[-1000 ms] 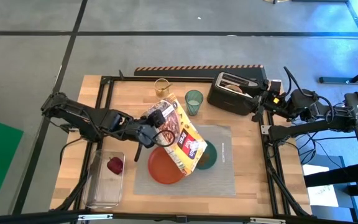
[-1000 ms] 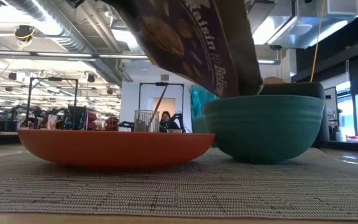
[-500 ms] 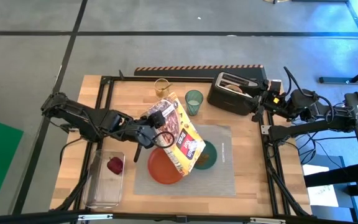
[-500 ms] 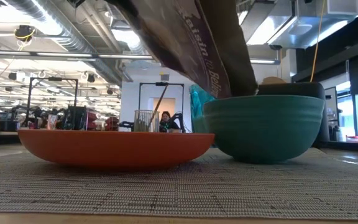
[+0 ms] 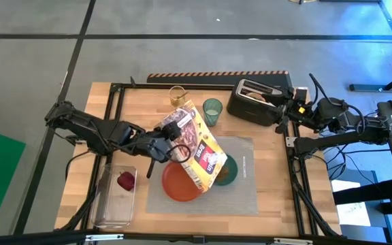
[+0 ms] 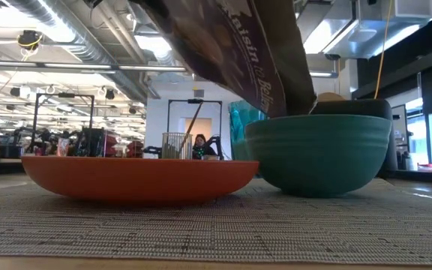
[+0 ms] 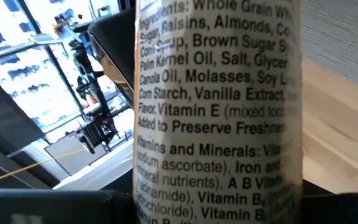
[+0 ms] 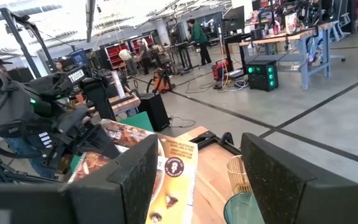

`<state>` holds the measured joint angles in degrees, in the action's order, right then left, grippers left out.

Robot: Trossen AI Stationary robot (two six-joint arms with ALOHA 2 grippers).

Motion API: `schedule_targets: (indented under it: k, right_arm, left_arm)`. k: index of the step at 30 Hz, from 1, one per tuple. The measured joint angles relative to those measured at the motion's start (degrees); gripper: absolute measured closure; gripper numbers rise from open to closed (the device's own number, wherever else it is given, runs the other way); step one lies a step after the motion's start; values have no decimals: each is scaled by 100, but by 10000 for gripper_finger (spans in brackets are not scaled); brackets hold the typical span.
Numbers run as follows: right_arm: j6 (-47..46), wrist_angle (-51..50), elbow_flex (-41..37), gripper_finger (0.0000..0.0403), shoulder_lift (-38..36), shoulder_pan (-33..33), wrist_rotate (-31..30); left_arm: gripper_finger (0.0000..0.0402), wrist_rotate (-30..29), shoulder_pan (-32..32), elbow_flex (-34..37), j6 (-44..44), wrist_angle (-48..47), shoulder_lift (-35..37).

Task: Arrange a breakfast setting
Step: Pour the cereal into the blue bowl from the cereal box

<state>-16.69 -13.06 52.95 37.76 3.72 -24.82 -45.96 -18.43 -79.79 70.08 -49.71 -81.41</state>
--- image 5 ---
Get black metal stand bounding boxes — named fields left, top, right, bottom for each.
left=348, top=0, right=392, bottom=93

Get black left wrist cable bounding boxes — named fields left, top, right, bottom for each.
left=167, top=144, right=192, bottom=165

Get clear plastic container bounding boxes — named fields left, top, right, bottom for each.
left=91, top=163, right=138, bottom=228

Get white paper sheet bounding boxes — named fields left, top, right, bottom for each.
left=331, top=179, right=371, bottom=227

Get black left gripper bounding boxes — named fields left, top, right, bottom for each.
left=144, top=120, right=182, bottom=180

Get dark red apple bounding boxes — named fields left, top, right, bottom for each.
left=116, top=171, right=136, bottom=191

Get green ribbed glass tumbler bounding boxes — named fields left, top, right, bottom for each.
left=202, top=98, right=224, bottom=128

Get orange round plate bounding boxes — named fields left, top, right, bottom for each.
left=161, top=161, right=203, bottom=202

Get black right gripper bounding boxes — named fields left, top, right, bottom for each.
left=265, top=86, right=315, bottom=135

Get grey woven placemat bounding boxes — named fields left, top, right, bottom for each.
left=146, top=135, right=259, bottom=215

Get teal round bowl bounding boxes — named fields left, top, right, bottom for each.
left=214, top=153, right=239, bottom=186

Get black cart frame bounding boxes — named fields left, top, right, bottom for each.
left=331, top=168, right=392, bottom=245

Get black aluminium table frame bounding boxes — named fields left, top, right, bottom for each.
left=59, top=82, right=342, bottom=239

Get black and silver toaster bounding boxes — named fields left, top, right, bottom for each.
left=226, top=78, right=285, bottom=127

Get black crossbeam with silver brackets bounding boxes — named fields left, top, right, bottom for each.
left=0, top=229, right=392, bottom=245

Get purple and yellow cereal box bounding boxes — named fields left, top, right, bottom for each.
left=154, top=99, right=229, bottom=194

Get brown cereal flakes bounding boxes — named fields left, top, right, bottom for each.
left=216, top=166, right=233, bottom=184

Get black orange striped cable ramp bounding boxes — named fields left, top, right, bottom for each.
left=147, top=70, right=293, bottom=90

